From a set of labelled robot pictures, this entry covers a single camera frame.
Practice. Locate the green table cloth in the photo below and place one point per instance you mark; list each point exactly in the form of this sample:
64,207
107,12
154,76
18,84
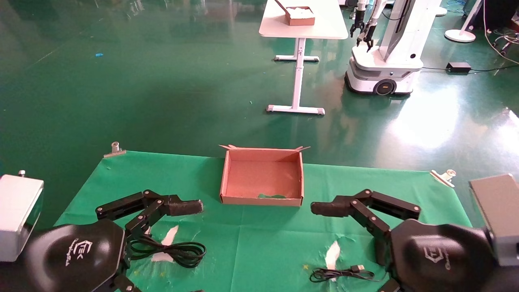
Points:
259,243

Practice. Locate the white pedestal table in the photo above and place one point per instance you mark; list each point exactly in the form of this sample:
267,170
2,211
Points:
324,24

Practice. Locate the black power adapter brick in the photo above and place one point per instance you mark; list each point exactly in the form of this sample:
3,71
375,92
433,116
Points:
458,67

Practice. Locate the white round floor stand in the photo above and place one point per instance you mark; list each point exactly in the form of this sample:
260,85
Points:
460,35

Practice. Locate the small filled cardboard box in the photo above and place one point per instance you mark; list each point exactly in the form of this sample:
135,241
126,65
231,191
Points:
302,20

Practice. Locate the white wheeled background robot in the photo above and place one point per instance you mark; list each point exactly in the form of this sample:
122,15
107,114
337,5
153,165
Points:
389,69

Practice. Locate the small white floor disc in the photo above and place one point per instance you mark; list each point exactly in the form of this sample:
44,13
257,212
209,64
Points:
441,11

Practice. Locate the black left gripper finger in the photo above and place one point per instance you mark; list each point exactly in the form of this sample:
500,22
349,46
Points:
123,285
186,207

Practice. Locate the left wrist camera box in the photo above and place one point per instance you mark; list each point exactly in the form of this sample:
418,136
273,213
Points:
20,215

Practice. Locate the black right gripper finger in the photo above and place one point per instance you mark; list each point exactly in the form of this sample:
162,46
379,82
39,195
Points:
328,209
390,287

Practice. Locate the grey wheeled chair base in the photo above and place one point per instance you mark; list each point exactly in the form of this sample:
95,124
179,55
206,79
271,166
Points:
507,38

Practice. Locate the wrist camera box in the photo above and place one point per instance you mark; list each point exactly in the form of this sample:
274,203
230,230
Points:
20,215
498,215

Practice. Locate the open brown cardboard box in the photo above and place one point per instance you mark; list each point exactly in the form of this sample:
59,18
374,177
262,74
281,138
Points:
263,178

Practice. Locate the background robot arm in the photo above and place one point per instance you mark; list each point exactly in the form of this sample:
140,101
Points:
371,28
359,18

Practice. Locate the silver metal cloth clamp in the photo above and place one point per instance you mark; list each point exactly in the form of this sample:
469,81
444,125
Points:
115,152
442,177

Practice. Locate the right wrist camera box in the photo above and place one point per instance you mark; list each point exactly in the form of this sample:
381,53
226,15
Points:
498,215

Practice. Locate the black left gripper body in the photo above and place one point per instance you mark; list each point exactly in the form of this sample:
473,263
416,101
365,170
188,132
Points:
73,259

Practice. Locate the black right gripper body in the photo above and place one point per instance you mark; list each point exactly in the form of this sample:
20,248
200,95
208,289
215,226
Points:
438,255

